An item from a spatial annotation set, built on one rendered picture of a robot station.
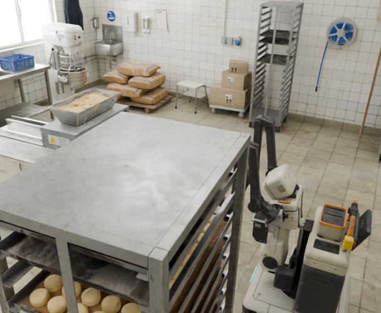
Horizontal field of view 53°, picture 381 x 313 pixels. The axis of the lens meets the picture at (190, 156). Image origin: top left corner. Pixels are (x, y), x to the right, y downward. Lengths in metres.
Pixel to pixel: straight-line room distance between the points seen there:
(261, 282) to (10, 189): 2.21
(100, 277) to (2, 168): 2.80
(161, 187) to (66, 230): 0.25
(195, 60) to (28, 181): 6.13
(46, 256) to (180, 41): 6.29
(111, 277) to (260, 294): 2.01
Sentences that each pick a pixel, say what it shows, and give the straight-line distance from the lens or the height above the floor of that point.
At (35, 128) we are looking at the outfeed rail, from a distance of 3.90.
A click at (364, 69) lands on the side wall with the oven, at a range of 6.30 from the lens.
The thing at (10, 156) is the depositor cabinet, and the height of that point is 0.84.
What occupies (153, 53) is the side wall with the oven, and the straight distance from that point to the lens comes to 7.41.
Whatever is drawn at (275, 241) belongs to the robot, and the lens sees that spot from 2.65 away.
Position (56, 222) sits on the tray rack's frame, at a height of 1.82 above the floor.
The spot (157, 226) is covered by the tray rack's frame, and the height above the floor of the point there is 1.82.
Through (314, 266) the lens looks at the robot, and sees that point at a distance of 2.48.
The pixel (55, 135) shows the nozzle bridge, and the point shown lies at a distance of 3.01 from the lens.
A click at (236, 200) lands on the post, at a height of 1.58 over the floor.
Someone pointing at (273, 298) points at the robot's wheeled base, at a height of 0.28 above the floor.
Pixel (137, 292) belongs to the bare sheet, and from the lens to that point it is 0.88.
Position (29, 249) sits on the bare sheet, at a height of 1.67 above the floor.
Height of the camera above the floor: 2.31
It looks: 27 degrees down
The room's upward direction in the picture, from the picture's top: 1 degrees clockwise
